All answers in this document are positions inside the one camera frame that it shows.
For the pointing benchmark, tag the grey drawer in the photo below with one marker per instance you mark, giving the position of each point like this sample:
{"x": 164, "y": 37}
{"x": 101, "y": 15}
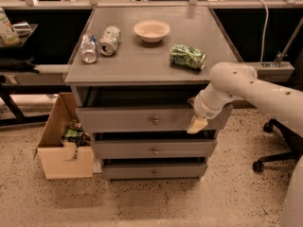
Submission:
{"x": 137, "y": 118}
{"x": 149, "y": 171}
{"x": 147, "y": 149}

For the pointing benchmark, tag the cans inside cardboard box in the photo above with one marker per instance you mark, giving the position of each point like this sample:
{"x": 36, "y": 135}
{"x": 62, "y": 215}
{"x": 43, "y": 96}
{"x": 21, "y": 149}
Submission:
{"x": 75, "y": 134}

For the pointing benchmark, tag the silver blue soda can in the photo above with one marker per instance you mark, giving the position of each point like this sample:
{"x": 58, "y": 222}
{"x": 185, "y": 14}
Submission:
{"x": 88, "y": 48}

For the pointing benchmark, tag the grey drawer cabinet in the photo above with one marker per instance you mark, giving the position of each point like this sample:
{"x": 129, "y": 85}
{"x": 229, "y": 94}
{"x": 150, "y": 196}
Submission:
{"x": 140, "y": 73}

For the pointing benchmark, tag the grey top drawer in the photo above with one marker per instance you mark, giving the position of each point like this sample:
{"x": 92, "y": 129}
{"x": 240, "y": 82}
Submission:
{"x": 137, "y": 118}

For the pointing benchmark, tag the green white bottle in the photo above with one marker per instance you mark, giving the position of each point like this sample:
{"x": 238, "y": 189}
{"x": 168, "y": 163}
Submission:
{"x": 7, "y": 31}

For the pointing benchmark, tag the silver white soda can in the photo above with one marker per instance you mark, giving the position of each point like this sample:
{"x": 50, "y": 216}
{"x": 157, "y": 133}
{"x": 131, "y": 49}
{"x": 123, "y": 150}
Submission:
{"x": 110, "y": 40}

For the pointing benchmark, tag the grey bottom drawer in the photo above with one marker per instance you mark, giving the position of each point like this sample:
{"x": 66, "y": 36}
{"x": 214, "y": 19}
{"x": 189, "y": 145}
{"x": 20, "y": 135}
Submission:
{"x": 149, "y": 171}

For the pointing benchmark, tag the grey middle drawer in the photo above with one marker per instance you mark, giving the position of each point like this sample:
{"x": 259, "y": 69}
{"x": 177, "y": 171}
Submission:
{"x": 147, "y": 149}

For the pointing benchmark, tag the crushed green can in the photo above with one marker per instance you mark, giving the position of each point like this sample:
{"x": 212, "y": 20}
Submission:
{"x": 187, "y": 56}

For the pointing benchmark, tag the cardboard box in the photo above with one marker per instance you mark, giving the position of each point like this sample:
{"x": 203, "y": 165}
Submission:
{"x": 63, "y": 160}

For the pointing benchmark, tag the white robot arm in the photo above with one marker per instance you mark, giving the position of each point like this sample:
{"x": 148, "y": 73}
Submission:
{"x": 230, "y": 81}

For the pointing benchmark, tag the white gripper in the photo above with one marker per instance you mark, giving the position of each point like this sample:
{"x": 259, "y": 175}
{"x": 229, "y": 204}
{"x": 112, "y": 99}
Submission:
{"x": 204, "y": 112}

